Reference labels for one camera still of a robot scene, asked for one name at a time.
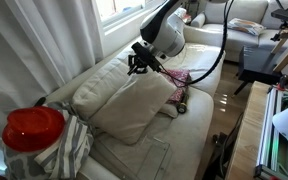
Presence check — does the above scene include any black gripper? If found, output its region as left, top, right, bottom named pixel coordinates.
left=126, top=53, right=149, bottom=76

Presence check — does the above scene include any white square pillow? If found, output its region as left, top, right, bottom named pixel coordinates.
left=89, top=70, right=178, bottom=146

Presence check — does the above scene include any red patterned blanket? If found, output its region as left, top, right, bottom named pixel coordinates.
left=162, top=68, right=192, bottom=104

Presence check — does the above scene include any colourful patterned pillow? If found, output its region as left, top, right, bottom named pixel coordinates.
left=227, top=17, right=267, bottom=37

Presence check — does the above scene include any small cream cushion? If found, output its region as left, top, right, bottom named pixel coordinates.
left=157, top=102, right=180, bottom=120

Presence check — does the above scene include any black yellow flashlight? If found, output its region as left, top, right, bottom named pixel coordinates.
left=176, top=90, right=190, bottom=115

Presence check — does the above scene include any white framed window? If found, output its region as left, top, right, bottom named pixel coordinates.
left=95, top=0, right=162, bottom=33

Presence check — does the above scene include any cream fabric sofa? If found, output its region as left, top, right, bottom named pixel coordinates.
left=33, top=23, right=228, bottom=180

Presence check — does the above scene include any clear plastic box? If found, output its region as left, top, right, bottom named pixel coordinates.
left=89, top=134, right=172, bottom=180

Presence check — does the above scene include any small black object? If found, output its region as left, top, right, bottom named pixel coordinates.
left=33, top=96, right=48, bottom=108

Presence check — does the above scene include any white curtain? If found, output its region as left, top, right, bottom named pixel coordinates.
left=0, top=0, right=106, bottom=176

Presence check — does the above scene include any black floor device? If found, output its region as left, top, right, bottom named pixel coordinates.
left=211, top=131, right=231, bottom=158

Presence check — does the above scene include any light grey sofa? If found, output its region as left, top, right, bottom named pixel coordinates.
left=190, top=0, right=288, bottom=63

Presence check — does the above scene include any black low table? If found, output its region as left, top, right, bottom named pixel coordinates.
left=233, top=44, right=285, bottom=97

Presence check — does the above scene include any white black cap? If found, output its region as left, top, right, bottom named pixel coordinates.
left=271, top=96, right=288, bottom=143

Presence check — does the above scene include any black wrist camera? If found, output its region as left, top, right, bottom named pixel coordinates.
left=131, top=41, right=163, bottom=73

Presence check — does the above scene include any aluminium frame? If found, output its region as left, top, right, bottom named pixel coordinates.
left=254, top=87, right=288, bottom=180

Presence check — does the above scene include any black camera on stand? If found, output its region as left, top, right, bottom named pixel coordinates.
left=270, top=8, right=288, bottom=25

